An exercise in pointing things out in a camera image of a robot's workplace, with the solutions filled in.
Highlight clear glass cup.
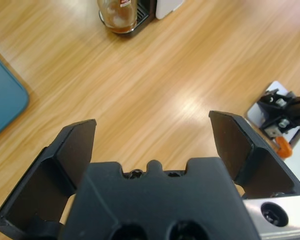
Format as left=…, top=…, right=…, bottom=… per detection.
left=97, top=0, right=139, bottom=35

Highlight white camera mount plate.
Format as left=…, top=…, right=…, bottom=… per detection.
left=244, top=80, right=300, bottom=151

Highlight white capsule coffee machine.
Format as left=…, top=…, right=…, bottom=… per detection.
left=98, top=0, right=185, bottom=38

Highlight teal plastic tray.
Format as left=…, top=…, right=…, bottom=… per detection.
left=0, top=49, right=31, bottom=143

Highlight orange clamp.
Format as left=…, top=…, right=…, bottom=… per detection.
left=274, top=136, right=294, bottom=158

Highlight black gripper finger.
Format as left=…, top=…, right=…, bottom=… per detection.
left=0, top=118, right=98, bottom=240
left=208, top=110, right=300, bottom=200

